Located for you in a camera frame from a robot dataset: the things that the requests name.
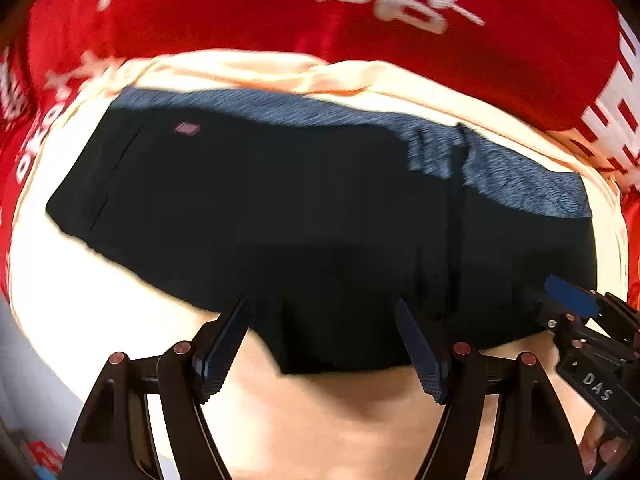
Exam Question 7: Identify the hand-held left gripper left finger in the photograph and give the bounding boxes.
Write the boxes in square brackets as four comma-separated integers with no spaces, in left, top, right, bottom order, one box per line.
[65,296,250,480]

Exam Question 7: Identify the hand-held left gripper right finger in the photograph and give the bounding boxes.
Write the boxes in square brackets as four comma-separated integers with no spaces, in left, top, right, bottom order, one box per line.
[394,297,587,480]

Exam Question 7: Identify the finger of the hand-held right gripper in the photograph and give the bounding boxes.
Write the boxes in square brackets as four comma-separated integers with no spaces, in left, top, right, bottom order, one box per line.
[597,291,640,347]
[520,274,601,335]

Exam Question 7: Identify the black pants with blue stripes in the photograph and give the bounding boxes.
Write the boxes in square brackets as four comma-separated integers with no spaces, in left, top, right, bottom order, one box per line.
[45,87,599,376]

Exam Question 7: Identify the person's right hand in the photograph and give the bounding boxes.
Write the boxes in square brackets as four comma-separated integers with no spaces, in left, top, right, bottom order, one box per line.
[579,407,640,480]

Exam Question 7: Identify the cream yellow cloth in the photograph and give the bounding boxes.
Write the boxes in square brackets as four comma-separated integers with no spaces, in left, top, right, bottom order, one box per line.
[7,50,632,480]

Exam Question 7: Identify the red printed blanket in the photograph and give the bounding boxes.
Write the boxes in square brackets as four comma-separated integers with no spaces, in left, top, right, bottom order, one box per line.
[0,0,640,311]

